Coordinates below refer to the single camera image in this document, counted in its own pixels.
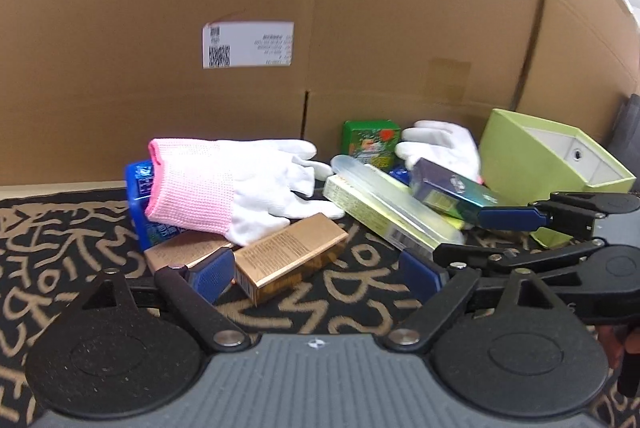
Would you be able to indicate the light green open box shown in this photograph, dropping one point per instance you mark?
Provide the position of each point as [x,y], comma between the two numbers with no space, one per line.
[515,158]

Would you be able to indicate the yellow-green long box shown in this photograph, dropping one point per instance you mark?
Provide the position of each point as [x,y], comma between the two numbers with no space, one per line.
[350,203]

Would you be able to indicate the clear plastic toothbrush case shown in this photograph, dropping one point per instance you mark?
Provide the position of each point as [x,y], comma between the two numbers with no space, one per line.
[380,188]

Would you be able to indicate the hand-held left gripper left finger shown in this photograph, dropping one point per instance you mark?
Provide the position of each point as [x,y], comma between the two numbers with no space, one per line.
[216,275]

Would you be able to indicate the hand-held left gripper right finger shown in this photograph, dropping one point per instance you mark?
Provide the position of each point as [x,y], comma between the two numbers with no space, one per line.
[419,275]

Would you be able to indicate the blue plastic box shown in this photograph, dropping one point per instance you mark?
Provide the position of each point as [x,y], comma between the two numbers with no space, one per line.
[137,208]

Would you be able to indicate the white glove with pink cuff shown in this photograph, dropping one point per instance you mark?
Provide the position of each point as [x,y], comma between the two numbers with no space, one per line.
[200,188]

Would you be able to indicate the black tan patterned mat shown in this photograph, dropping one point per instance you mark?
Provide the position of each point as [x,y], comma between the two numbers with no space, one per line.
[350,290]

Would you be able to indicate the dark blue iridescent box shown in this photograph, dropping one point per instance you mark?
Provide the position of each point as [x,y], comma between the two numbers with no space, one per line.
[445,188]

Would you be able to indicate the gold cardboard box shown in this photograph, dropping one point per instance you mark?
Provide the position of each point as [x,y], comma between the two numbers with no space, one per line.
[285,258]

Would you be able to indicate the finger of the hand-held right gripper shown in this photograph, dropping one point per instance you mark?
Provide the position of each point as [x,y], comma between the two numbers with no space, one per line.
[500,258]
[505,218]

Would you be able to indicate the tan cardboard box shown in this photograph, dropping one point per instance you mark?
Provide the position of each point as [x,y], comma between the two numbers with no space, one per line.
[175,253]

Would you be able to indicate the white shipping label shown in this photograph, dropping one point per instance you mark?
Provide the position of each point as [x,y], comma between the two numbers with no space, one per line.
[250,45]

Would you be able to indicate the green printed box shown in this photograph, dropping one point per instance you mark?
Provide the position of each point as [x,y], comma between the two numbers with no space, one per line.
[370,140]

